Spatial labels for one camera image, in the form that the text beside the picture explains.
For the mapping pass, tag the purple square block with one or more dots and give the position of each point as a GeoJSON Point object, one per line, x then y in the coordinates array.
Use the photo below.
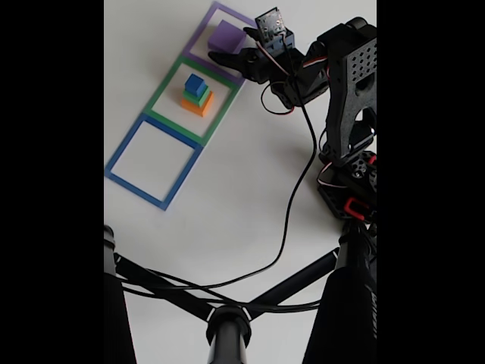
{"type": "Point", "coordinates": [225, 36]}

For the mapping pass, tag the small blue cube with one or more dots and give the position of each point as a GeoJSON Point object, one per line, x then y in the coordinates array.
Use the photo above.
{"type": "Point", "coordinates": [195, 84]}

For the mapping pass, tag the green square block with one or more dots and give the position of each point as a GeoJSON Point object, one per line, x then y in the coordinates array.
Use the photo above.
{"type": "Point", "coordinates": [197, 98]}

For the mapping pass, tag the orange square block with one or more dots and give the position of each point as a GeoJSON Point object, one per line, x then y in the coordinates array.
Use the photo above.
{"type": "Point", "coordinates": [201, 110]}

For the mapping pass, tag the purple tape square outline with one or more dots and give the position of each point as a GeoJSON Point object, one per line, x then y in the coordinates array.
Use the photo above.
{"type": "Point", "coordinates": [197, 41]}

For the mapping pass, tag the green tape square outline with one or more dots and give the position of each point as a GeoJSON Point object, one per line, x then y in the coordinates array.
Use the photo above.
{"type": "Point", "coordinates": [161, 91]}

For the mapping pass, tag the red clamp piece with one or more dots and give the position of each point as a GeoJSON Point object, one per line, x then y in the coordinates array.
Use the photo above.
{"type": "Point", "coordinates": [356, 206]}

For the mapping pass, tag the blue tape square outline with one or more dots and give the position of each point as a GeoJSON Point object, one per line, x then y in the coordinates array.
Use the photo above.
{"type": "Point", "coordinates": [121, 155]}

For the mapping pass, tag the black tripod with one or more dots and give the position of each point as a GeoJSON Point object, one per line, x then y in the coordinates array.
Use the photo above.
{"type": "Point", "coordinates": [227, 337]}

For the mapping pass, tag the camera circuit board blue mount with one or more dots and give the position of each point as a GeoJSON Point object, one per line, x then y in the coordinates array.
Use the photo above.
{"type": "Point", "coordinates": [274, 28]}

